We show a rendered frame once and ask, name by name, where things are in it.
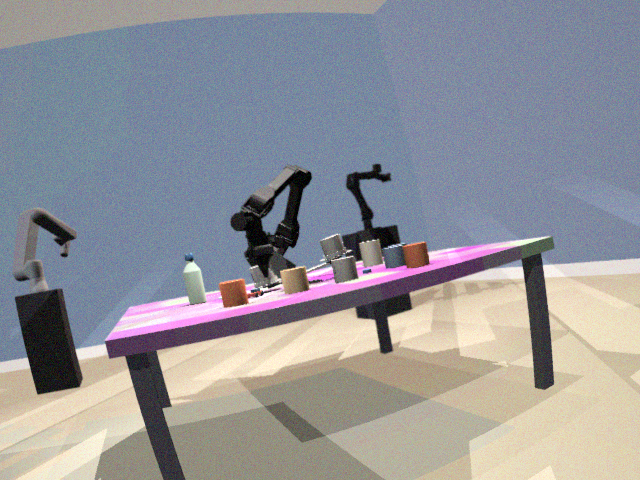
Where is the orange cylinder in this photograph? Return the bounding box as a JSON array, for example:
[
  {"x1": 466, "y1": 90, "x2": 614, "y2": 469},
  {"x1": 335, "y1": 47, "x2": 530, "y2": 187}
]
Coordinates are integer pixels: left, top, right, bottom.
[
  {"x1": 219, "y1": 279, "x2": 249, "y2": 308},
  {"x1": 402, "y1": 242, "x2": 430, "y2": 268}
]

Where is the white cup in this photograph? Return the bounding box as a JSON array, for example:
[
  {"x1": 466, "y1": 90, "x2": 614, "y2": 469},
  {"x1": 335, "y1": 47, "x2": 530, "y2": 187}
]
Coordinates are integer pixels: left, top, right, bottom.
[{"x1": 359, "y1": 240, "x2": 383, "y2": 267}]

